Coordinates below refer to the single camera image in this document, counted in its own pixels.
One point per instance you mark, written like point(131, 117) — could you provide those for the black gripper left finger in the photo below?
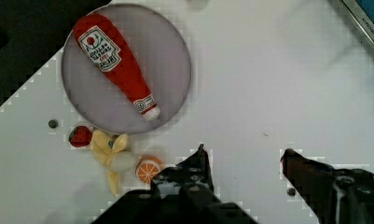
point(193, 170)

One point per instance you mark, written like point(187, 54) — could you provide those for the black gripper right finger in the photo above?
point(336, 196)

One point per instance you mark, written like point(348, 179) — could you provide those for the orange slice toy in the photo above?
point(147, 168)

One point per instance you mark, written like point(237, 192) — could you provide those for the yellow plush peeled banana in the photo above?
point(111, 152)

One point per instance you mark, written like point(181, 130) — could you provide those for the red toy strawberry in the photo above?
point(80, 136)

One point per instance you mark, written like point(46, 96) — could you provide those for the grey round plate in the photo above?
point(163, 57)

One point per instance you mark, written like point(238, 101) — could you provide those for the red plush ketchup bottle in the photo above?
point(107, 49)

